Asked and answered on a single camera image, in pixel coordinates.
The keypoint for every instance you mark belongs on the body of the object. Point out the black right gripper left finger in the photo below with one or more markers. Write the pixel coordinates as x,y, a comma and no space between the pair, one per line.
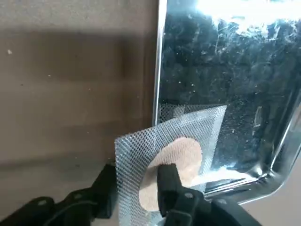
98,195

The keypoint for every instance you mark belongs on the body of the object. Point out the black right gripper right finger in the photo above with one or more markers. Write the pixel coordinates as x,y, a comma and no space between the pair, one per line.
169,188

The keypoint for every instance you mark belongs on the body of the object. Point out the steel tray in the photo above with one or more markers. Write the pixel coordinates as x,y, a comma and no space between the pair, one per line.
223,70

